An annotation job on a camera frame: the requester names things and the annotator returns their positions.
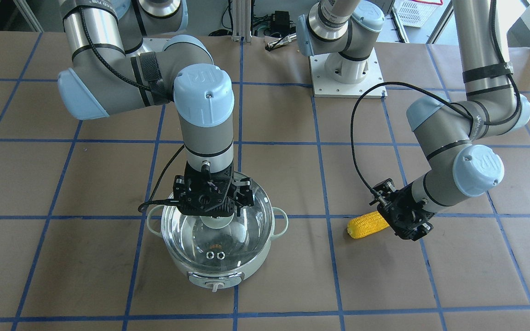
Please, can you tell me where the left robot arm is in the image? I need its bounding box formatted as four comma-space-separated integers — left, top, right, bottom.
296, 0, 530, 241

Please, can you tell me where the aluminium frame post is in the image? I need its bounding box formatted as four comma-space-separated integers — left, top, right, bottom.
231, 0, 252, 43

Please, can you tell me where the yellow corn cob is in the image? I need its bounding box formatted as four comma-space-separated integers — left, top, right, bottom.
346, 211, 390, 239

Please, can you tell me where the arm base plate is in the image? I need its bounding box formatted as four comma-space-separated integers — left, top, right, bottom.
309, 48, 383, 98

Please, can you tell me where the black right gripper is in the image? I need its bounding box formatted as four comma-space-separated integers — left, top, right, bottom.
173, 167, 254, 217

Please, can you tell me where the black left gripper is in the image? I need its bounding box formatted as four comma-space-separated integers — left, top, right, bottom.
369, 178, 434, 241

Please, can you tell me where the black braided cable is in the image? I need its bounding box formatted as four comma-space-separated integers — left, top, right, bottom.
351, 0, 523, 191

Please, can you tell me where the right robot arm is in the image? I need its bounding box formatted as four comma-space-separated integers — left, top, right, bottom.
57, 0, 254, 218

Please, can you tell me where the pale green electric pot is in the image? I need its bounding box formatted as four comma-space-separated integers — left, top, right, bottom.
155, 182, 287, 292

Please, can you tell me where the black power adapter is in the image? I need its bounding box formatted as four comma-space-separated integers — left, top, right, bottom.
270, 11, 291, 35

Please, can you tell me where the white plastic basket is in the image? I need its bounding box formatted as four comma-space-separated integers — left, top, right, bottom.
395, 0, 444, 28

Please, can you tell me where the glass pot lid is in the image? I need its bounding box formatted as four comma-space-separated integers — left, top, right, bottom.
161, 182, 274, 272

